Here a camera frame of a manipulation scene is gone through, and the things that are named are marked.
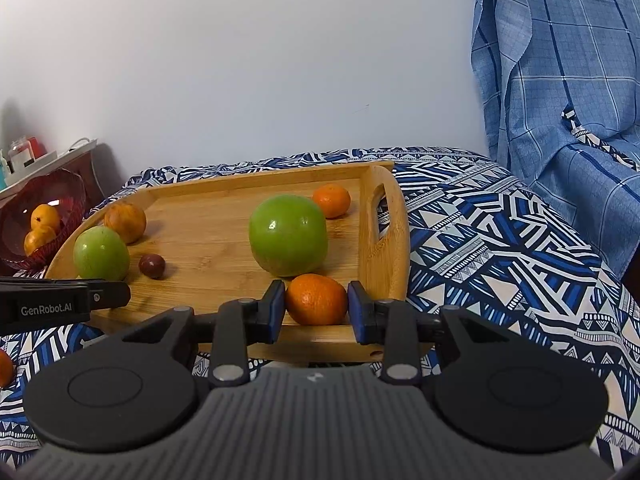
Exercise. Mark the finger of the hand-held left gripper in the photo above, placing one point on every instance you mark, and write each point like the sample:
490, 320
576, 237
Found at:
110, 295

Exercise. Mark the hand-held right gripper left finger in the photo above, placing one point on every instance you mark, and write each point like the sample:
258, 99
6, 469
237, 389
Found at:
276, 310

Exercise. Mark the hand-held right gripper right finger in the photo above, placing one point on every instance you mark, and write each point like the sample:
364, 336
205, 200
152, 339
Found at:
356, 310

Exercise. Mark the small mandarin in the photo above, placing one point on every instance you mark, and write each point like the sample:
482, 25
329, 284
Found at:
331, 200
316, 298
5, 367

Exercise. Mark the small green apple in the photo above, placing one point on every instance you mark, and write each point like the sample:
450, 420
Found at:
101, 253

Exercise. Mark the red date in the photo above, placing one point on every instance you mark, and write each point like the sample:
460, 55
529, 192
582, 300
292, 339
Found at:
151, 266

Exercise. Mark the large orange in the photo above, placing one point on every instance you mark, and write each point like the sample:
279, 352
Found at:
125, 222

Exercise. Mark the large green apple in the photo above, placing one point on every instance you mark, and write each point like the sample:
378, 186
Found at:
288, 235

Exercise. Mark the wooden tray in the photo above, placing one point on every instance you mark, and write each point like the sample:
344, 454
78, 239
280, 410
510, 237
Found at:
210, 220

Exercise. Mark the yellow orange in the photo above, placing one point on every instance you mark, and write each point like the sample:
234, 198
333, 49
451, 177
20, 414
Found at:
37, 241
45, 216

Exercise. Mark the red glass bowl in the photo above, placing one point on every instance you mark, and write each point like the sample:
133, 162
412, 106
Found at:
70, 195

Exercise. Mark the wooden cabinet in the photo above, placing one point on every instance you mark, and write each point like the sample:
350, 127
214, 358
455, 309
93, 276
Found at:
100, 175

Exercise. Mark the white board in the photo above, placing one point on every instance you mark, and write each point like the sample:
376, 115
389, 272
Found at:
60, 159

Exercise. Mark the teal bottle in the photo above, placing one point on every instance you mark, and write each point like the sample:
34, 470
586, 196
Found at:
2, 170

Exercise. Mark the blue patterned tablecloth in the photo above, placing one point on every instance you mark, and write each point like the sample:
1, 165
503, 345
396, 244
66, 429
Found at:
500, 260

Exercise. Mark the clear jar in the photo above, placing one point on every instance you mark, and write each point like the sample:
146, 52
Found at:
19, 157

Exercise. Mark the blue plaid cloth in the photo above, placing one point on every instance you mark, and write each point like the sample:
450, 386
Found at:
550, 85

